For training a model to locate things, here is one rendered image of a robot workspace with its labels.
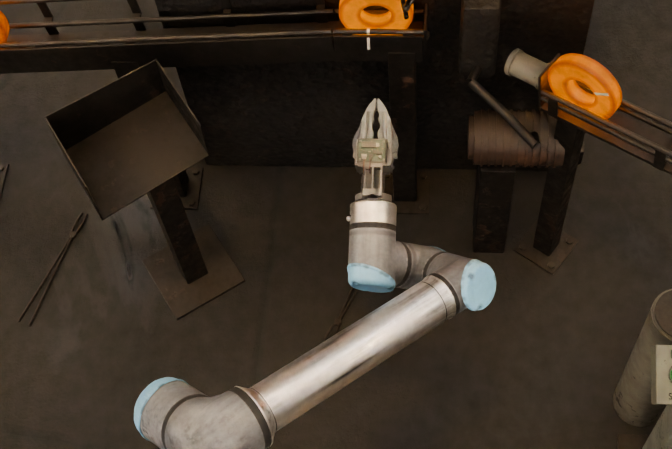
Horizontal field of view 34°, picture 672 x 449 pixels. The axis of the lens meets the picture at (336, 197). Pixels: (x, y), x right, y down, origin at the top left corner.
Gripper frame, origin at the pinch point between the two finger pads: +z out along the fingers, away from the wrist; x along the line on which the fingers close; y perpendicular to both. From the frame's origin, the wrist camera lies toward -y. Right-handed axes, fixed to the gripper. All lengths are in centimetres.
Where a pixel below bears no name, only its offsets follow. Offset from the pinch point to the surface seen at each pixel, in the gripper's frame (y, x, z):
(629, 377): -40, -56, -50
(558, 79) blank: -6.8, -36.5, 8.1
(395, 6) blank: -5.4, -3.0, 23.2
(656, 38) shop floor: -95, -74, 49
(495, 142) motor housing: -24.5, -24.9, -0.7
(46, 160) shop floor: -81, 96, 7
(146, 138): -14, 50, -4
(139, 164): -13, 51, -10
